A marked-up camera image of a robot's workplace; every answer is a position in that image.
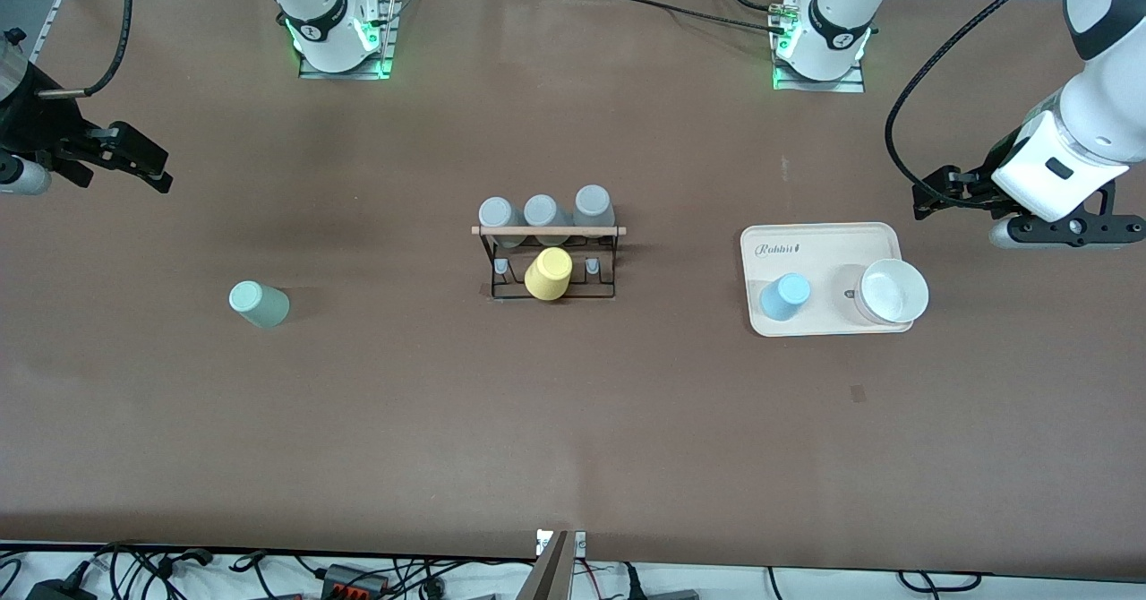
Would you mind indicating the grey camera stand pole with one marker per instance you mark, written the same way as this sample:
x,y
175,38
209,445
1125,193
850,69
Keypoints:
x,y
551,573

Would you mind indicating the pale green cup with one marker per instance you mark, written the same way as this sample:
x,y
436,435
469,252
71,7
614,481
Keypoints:
x,y
260,304

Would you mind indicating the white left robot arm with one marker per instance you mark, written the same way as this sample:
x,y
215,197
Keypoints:
x,y
842,9

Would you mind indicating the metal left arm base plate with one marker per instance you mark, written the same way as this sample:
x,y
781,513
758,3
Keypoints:
x,y
824,87

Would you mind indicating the light blue cup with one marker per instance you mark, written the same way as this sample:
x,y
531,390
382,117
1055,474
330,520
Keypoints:
x,y
785,296

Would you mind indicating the beige plastic tray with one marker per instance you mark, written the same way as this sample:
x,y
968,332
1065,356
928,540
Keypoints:
x,y
806,260

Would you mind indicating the grey cup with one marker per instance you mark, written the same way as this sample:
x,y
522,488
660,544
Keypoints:
x,y
497,212
593,202
543,210

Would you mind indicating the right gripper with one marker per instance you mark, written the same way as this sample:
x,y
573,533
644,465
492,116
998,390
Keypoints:
x,y
34,131

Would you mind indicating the black power adapter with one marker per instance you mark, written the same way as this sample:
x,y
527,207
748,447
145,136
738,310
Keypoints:
x,y
58,589

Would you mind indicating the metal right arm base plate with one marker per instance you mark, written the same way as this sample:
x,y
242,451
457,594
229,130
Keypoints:
x,y
340,74

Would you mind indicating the black orange connector box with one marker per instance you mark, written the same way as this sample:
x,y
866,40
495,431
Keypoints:
x,y
345,578

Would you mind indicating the yellow cup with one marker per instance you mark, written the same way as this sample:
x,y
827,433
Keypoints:
x,y
548,274

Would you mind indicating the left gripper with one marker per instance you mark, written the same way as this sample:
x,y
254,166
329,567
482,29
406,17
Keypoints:
x,y
981,183

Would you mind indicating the white bowl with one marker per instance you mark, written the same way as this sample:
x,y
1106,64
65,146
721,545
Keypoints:
x,y
891,291

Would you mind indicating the white pole bracket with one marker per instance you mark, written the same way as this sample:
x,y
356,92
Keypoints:
x,y
580,544

